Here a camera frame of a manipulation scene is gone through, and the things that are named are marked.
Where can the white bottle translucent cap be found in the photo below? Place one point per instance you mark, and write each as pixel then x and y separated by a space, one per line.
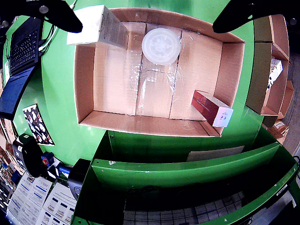
pixel 161 46

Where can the brown printed cardboard box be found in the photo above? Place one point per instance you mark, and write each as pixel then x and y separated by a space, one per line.
pixel 279 129

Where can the tall white carton box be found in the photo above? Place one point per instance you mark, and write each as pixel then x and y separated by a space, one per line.
pixel 91 25

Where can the white box black cow spots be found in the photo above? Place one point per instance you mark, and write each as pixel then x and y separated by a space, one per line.
pixel 274 70

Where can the black box device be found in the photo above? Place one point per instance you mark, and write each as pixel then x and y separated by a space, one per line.
pixel 77 175

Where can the black round device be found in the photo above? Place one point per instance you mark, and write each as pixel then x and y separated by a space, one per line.
pixel 32 159

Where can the black penguin pattern card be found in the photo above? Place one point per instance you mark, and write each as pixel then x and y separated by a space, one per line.
pixel 37 124

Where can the divided cardboard box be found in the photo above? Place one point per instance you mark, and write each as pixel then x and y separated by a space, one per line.
pixel 260 65

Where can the black laptop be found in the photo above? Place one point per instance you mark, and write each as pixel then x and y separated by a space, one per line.
pixel 23 47

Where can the small blue red gadget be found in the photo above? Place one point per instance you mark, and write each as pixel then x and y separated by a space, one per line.
pixel 48 159

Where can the shallow cardboard tray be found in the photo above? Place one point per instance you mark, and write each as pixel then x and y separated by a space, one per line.
pixel 117 79

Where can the grey flat card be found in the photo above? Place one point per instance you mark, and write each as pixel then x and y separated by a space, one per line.
pixel 215 153

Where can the red box holographic end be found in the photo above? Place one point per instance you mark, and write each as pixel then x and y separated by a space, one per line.
pixel 206 105

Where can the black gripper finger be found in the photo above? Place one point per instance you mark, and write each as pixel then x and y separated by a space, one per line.
pixel 58 14
pixel 234 18

